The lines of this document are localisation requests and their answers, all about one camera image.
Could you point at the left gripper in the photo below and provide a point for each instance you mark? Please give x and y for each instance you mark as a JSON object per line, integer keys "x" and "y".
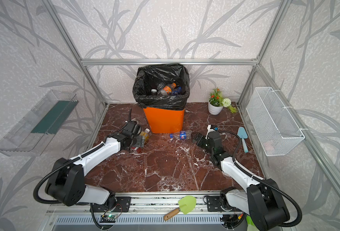
{"x": 139, "y": 141}

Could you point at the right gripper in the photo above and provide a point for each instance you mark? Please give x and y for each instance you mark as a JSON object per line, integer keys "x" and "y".
{"x": 203, "y": 141}

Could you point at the red yellow tea bottle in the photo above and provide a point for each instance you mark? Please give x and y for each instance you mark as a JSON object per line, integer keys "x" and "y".
{"x": 146, "y": 134}

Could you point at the blue label water bottle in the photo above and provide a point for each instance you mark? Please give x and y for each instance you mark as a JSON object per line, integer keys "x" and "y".
{"x": 177, "y": 91}

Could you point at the orange label clear bottle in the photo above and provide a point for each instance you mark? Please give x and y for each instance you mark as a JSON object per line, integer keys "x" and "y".
{"x": 168, "y": 89}

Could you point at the clear bottle white cap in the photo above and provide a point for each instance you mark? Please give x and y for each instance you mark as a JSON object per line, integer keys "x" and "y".
{"x": 161, "y": 86}

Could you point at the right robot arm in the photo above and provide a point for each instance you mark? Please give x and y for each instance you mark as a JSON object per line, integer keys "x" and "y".
{"x": 261, "y": 199}

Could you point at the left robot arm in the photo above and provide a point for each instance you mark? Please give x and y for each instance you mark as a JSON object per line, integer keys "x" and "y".
{"x": 65, "y": 184}

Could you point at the orange trash bin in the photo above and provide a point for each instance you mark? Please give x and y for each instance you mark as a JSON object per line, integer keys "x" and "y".
{"x": 163, "y": 120}

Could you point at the black bin liner bag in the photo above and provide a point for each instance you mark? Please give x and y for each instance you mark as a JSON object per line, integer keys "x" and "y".
{"x": 149, "y": 76}

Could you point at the small pepsi bottle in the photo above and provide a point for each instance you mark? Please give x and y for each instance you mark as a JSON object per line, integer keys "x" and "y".
{"x": 182, "y": 135}

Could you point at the white potted artificial flowers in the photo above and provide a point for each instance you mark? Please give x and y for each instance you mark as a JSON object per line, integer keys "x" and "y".
{"x": 217, "y": 102}

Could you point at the teal silicone spatula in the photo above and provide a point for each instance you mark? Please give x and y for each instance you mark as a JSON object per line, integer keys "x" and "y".
{"x": 243, "y": 136}

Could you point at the green garden trowel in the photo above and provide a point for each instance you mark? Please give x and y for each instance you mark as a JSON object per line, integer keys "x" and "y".
{"x": 185, "y": 205}

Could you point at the green work glove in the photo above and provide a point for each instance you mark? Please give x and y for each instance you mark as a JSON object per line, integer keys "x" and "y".
{"x": 250, "y": 225}

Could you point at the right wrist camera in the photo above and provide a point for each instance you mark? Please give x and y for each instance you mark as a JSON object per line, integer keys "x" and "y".
{"x": 211, "y": 128}

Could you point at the white wire mesh basket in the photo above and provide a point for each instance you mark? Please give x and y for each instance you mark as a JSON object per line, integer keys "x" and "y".
{"x": 275, "y": 127}

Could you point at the clear acrylic wall shelf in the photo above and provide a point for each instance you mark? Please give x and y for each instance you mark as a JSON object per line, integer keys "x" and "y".
{"x": 33, "y": 133}

